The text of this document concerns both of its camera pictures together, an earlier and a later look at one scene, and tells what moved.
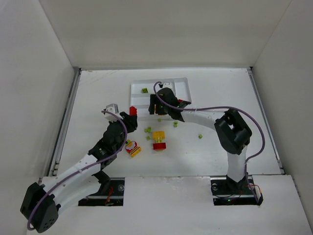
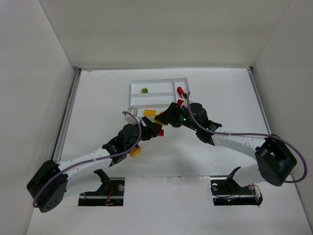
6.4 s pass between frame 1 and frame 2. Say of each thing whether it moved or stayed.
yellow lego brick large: moved
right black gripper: moved
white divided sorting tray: stayed
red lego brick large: moved
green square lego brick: stayed
